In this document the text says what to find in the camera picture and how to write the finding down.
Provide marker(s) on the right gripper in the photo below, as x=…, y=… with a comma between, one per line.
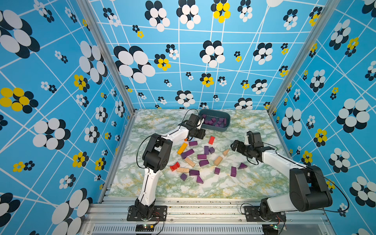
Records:
x=240, y=145

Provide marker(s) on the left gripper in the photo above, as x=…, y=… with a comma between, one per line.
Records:
x=201, y=133

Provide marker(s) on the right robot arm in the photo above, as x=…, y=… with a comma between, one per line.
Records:
x=307, y=186

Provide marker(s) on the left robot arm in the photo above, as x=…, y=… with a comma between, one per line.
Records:
x=156, y=157

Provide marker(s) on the teal storage bin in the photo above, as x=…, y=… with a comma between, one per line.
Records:
x=208, y=114

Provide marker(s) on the red brick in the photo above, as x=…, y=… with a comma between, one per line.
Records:
x=211, y=140

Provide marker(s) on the natural wood wedge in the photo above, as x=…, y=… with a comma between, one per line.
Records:
x=226, y=152

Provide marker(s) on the purple triangle block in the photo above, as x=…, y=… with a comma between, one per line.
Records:
x=242, y=166
x=199, y=180

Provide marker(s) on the natural wood brick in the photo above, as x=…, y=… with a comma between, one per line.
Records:
x=218, y=161
x=190, y=162
x=183, y=170

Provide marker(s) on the yellow brick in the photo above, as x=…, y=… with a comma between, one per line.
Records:
x=182, y=148

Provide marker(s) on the red arch block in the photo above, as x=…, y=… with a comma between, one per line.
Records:
x=175, y=166

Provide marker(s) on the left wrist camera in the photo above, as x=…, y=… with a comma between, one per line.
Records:
x=194, y=120

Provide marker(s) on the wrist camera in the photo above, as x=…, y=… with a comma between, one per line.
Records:
x=254, y=139
x=194, y=120

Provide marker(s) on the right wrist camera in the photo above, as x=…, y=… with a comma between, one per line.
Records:
x=254, y=139

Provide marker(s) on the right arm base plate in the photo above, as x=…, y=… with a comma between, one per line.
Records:
x=255, y=214

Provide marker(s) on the aluminium rail frame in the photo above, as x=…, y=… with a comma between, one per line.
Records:
x=195, y=216

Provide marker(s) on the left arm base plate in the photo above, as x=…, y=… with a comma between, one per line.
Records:
x=155, y=214

